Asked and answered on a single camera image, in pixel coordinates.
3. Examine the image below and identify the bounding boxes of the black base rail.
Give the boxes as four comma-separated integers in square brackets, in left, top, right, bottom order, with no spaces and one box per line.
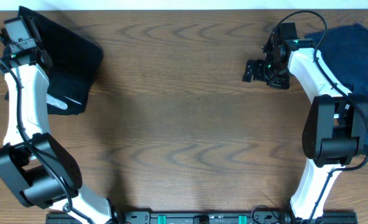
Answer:
[45,210,359,224]

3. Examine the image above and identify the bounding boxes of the dark navy clothes pile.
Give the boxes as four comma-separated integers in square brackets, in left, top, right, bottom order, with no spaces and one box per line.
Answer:
[319,24,368,99]

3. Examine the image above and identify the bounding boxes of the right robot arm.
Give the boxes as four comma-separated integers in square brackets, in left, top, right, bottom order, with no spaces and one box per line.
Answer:
[242,39,368,223]

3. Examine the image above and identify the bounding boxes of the black shorts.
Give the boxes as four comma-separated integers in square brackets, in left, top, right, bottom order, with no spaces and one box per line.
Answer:
[2,6,103,115]

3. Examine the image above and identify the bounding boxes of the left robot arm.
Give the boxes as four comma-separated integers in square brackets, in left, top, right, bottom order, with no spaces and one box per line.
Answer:
[0,47,118,223]

